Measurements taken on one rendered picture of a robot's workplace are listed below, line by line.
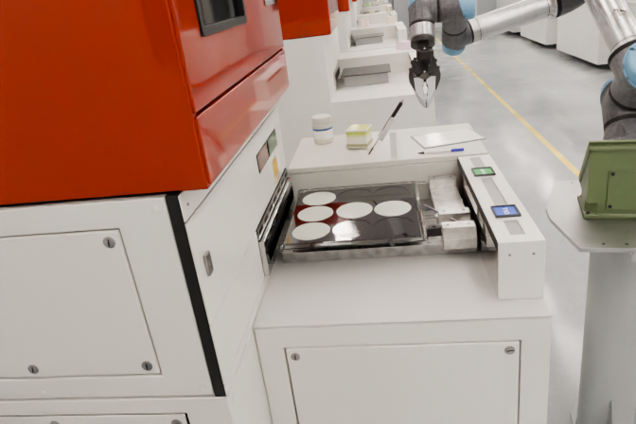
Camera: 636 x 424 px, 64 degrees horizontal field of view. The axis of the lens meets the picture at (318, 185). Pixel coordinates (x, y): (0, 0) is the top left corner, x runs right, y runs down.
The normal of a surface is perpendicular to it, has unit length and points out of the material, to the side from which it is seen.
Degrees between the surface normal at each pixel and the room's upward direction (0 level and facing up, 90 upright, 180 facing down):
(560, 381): 0
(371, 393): 90
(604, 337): 90
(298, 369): 90
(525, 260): 90
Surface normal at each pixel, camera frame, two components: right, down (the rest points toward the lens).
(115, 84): -0.10, 0.37
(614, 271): -0.60, 0.36
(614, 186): -0.31, 0.38
